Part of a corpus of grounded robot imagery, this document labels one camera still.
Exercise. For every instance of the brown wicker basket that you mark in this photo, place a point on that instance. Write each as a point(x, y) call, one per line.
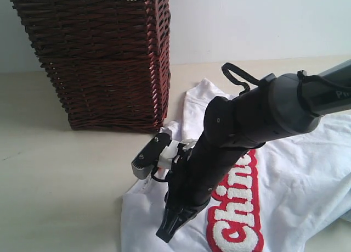
point(108, 60)

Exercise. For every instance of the white t-shirt red lettering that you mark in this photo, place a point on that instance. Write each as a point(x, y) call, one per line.
point(275, 199)

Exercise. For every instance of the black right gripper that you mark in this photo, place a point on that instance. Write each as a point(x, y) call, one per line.
point(193, 180)

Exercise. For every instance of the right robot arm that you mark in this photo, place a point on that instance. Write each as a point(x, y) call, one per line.
point(266, 110)

